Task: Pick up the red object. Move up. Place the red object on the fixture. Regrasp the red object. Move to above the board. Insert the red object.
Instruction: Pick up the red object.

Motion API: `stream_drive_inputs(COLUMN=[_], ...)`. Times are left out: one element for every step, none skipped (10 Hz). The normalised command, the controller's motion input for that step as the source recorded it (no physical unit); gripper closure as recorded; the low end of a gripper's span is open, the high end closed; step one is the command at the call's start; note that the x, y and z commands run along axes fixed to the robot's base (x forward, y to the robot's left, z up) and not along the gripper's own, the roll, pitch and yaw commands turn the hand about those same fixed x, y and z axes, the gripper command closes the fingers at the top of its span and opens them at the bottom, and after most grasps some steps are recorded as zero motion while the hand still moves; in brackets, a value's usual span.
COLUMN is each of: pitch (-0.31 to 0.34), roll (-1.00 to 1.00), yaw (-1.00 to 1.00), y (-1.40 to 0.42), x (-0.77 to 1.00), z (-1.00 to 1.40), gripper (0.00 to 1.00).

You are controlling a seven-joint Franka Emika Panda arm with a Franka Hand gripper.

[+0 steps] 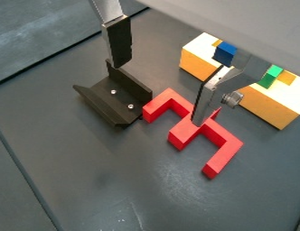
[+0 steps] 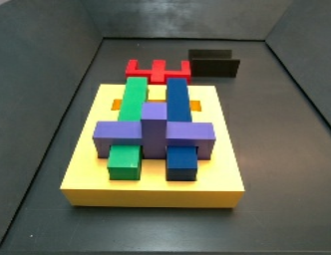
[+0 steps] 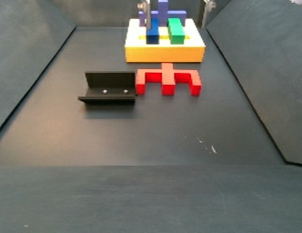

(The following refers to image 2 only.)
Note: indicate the red E-shaped block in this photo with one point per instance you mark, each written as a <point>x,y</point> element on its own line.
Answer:
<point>158,74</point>

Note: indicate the yellow square base board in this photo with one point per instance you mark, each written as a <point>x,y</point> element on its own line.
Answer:
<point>215,189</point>

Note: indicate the purple cross-shaped block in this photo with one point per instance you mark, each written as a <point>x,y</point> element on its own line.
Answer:
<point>154,133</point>

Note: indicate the blue long block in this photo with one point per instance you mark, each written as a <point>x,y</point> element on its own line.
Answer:
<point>180,157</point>

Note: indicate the green long block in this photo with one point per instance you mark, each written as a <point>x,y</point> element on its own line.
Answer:
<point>124,158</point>

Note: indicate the black angled bracket stand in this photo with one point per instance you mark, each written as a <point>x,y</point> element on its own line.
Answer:
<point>211,63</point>

